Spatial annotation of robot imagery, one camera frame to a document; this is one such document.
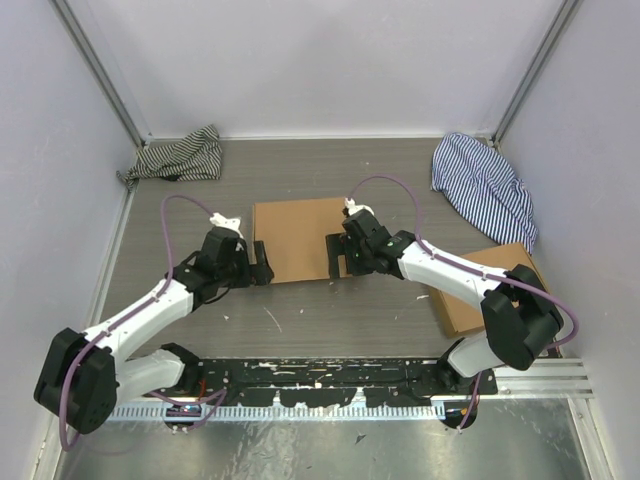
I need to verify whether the brown cardboard box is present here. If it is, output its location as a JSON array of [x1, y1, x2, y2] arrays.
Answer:
[[253, 197, 344, 284], [430, 243, 551, 339]]

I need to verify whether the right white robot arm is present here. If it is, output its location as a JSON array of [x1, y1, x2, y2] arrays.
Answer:
[[326, 202, 564, 395]]

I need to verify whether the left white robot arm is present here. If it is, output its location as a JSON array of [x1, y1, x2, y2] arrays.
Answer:
[[34, 226, 274, 434]]

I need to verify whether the folded brown cardboard box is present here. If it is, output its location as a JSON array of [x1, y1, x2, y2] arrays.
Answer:
[[430, 243, 551, 339]]

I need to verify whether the black white striped cloth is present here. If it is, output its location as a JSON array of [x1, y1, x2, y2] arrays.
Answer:
[[116, 125, 223, 191]]

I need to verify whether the blue white striped cloth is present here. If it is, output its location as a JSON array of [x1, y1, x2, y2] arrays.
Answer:
[[431, 132, 538, 253]]

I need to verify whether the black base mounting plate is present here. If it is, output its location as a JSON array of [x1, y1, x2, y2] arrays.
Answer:
[[161, 357, 474, 408]]

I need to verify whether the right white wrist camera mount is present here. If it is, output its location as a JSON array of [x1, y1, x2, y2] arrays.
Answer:
[[343, 197, 374, 218]]

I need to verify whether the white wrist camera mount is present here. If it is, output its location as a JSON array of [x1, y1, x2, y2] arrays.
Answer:
[[209, 212, 243, 238], [343, 197, 374, 218]]

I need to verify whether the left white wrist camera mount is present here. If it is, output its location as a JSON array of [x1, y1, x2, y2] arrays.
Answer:
[[209, 212, 243, 238]]

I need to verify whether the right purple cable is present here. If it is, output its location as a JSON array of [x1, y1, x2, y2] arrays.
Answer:
[[347, 173, 580, 431]]

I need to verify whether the white slotted cable duct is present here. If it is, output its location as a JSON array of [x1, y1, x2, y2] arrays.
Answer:
[[109, 401, 445, 423]]

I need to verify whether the aluminium front rail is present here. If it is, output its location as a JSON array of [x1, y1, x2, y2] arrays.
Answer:
[[114, 358, 595, 401]]

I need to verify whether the left aluminium corner post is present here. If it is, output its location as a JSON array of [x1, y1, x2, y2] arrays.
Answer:
[[49, 0, 146, 148]]

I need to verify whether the aluminium corner post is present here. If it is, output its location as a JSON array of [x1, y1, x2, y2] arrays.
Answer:
[[490, 0, 583, 150], [49, 0, 146, 148]]

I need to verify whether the right aluminium corner post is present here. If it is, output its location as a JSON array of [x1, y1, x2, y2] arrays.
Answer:
[[490, 0, 583, 150]]

